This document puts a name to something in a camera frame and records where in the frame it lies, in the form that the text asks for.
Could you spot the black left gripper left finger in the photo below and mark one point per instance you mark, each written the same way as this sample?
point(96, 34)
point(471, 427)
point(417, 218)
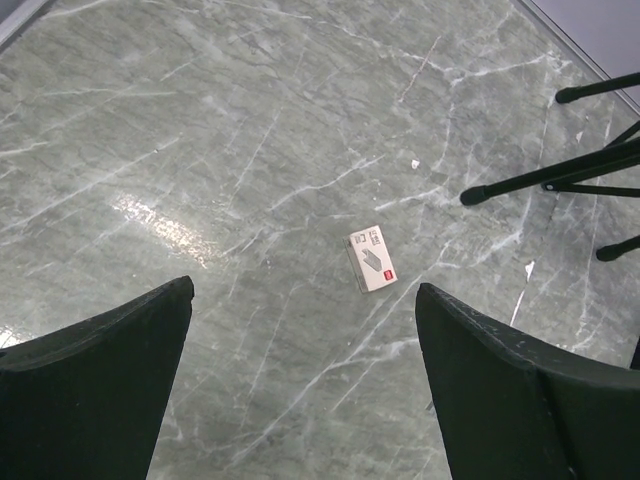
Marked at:
point(87, 401)

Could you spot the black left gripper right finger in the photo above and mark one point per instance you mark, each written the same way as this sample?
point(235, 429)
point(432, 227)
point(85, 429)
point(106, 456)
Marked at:
point(511, 406)

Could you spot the black tripod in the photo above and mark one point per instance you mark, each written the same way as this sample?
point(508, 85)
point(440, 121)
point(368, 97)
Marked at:
point(620, 154)

